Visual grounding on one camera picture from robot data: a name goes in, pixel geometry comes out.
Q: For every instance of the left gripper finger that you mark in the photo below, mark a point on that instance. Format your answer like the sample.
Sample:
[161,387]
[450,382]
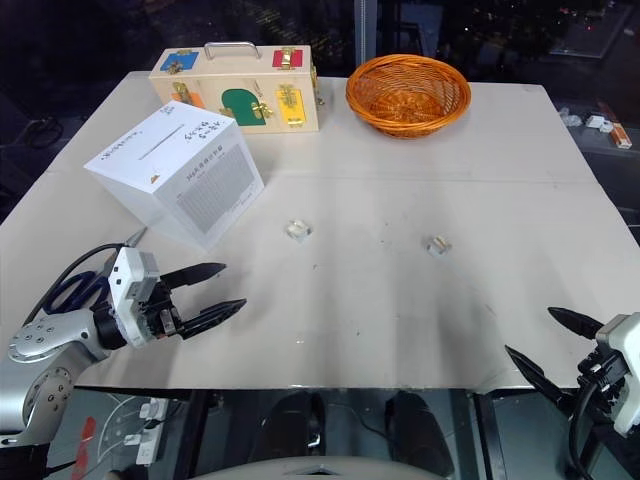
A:
[215,315]
[197,272]

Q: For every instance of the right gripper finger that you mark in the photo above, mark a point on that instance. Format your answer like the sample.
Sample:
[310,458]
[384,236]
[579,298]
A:
[537,376]
[577,324]

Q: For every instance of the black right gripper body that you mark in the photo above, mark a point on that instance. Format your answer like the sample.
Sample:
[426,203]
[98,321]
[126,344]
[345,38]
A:
[602,380]

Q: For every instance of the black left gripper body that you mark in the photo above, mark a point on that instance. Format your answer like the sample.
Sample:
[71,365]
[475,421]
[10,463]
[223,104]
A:
[162,315]

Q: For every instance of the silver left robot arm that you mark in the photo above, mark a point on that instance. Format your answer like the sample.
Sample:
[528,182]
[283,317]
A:
[45,345]

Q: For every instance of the white cardboard box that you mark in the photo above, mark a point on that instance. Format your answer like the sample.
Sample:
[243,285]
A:
[170,165]

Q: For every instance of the white power strip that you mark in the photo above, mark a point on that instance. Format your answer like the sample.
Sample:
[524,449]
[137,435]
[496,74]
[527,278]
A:
[145,430]

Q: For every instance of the orange and white small box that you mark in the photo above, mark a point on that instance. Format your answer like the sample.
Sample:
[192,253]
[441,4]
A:
[617,130]

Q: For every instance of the white small connector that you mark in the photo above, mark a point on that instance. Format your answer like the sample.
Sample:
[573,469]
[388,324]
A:
[597,122]

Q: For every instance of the clear small plastic piece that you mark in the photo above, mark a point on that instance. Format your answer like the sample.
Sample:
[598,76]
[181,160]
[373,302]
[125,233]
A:
[569,116]

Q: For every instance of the orange wicker basket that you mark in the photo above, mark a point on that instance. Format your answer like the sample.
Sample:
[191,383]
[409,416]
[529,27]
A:
[409,97]

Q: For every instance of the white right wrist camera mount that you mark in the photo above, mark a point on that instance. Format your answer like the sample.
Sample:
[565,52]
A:
[625,345]

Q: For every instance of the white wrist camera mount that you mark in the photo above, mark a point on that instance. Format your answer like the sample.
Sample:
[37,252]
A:
[625,345]
[131,280]

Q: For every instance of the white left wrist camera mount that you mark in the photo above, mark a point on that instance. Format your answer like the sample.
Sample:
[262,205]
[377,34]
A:
[131,280]

